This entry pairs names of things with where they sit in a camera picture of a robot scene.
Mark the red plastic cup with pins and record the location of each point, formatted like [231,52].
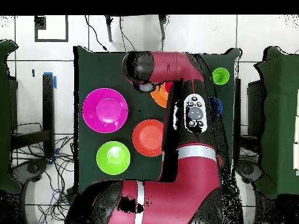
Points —
[168,85]

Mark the small blue plastic bowl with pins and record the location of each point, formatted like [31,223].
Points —
[217,107]

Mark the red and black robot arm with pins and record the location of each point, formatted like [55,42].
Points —
[186,186]

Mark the red-orange plastic bowl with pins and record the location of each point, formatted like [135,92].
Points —
[147,137]

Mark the large orange plastic bowl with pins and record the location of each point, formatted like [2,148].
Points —
[161,96]

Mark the large pink plastic bowl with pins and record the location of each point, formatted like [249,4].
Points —
[105,110]

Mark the green plastic bowl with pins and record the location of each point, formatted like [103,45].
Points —
[113,158]

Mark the dark green table cloth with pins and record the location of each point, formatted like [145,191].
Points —
[105,70]

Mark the orange-red plastic cup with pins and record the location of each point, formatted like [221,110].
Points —
[218,160]

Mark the green plastic cup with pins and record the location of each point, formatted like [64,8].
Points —
[220,75]

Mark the black tripod leg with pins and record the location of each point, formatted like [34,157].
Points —
[162,28]
[109,30]

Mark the blue tape strip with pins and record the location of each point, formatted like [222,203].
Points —
[55,82]

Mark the black metal stand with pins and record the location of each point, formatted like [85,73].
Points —
[254,105]
[48,105]

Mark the neighbouring green table cloth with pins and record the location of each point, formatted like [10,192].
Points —
[280,93]
[4,116]

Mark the black square floor frame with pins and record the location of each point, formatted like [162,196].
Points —
[40,23]

